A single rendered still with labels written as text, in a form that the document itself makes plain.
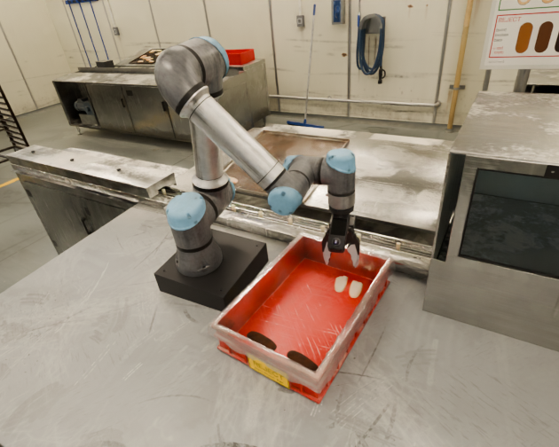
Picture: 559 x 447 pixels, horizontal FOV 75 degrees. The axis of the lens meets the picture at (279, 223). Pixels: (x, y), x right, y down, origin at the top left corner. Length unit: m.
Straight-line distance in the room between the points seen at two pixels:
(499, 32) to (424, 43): 3.10
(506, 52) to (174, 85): 1.34
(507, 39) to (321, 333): 1.34
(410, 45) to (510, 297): 4.10
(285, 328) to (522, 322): 0.60
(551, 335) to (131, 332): 1.11
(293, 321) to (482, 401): 0.49
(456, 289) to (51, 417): 1.05
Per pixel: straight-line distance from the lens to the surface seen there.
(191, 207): 1.09
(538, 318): 1.11
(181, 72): 0.92
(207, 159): 1.12
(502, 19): 1.81
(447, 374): 1.03
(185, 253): 1.17
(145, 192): 1.82
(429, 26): 4.86
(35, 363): 1.28
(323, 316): 1.10
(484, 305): 1.10
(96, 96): 5.76
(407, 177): 1.60
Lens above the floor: 1.63
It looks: 33 degrees down
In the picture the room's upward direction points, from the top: 6 degrees counter-clockwise
